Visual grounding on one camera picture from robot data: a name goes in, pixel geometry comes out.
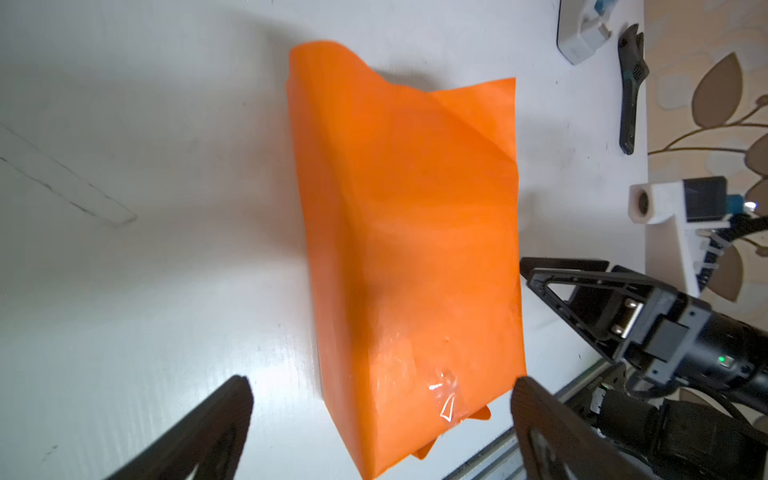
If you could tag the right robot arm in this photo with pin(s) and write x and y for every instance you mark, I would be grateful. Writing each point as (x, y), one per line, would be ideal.
(678, 415)

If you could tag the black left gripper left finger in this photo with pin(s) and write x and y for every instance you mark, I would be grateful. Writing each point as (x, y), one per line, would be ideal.
(206, 444)

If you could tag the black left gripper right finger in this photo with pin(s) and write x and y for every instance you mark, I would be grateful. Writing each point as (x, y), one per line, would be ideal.
(556, 444)

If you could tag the black adjustable wrench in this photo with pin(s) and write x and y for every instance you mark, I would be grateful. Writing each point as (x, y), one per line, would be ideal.
(634, 71)

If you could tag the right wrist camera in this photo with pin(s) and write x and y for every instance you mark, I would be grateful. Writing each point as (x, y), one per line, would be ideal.
(689, 225)

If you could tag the clear adhesive tape piece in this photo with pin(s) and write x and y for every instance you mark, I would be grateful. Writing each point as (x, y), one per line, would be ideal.
(410, 383)

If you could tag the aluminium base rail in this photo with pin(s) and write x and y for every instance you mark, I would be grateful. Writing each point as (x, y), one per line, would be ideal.
(502, 459)

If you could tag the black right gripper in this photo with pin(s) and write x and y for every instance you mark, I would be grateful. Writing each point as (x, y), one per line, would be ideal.
(670, 338)

